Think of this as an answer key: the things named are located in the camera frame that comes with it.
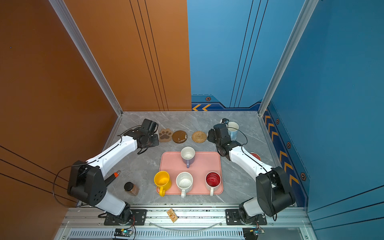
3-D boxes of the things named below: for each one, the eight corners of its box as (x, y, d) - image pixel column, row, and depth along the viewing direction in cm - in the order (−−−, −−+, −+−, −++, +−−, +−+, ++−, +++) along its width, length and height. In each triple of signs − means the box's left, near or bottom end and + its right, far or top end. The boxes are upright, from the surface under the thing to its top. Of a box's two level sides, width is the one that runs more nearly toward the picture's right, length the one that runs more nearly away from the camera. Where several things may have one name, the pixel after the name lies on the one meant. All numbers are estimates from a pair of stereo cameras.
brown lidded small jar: (130, 196, 82) (122, 190, 74) (132, 188, 85) (125, 181, 77) (138, 196, 82) (131, 190, 74) (140, 188, 85) (134, 181, 77)
